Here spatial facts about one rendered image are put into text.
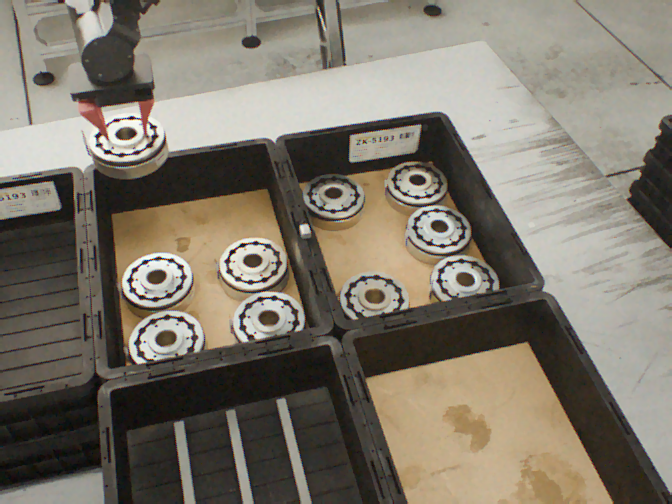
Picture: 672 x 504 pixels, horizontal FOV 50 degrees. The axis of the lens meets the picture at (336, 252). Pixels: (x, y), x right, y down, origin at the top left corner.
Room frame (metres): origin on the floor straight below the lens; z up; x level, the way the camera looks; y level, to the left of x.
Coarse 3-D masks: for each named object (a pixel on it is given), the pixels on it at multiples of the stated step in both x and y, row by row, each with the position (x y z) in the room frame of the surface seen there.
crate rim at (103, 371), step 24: (216, 144) 0.88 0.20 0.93; (240, 144) 0.89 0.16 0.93; (264, 144) 0.89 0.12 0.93; (288, 192) 0.78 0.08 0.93; (96, 216) 0.72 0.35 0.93; (288, 216) 0.73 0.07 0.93; (96, 240) 0.67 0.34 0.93; (96, 264) 0.64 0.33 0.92; (312, 264) 0.64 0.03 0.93; (96, 288) 0.58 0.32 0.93; (312, 288) 0.60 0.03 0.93; (96, 312) 0.55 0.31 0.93; (96, 336) 0.51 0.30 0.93; (288, 336) 0.52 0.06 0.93; (312, 336) 0.52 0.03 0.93; (96, 360) 0.47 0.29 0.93; (168, 360) 0.48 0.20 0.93; (192, 360) 0.48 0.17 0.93
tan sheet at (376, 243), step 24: (384, 216) 0.84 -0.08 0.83; (408, 216) 0.84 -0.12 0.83; (336, 240) 0.78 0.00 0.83; (360, 240) 0.78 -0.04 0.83; (384, 240) 0.78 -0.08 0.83; (336, 264) 0.73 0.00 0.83; (360, 264) 0.73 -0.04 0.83; (384, 264) 0.73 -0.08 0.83; (408, 264) 0.74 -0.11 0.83; (336, 288) 0.68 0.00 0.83; (408, 288) 0.69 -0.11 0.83
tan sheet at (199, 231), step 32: (256, 192) 0.88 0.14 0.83; (128, 224) 0.79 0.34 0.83; (160, 224) 0.80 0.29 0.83; (192, 224) 0.80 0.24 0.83; (224, 224) 0.80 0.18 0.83; (256, 224) 0.81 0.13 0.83; (128, 256) 0.73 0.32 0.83; (192, 256) 0.73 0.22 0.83; (288, 288) 0.68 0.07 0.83; (128, 320) 0.60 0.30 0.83; (224, 320) 0.61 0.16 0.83; (128, 352) 0.55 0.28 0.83
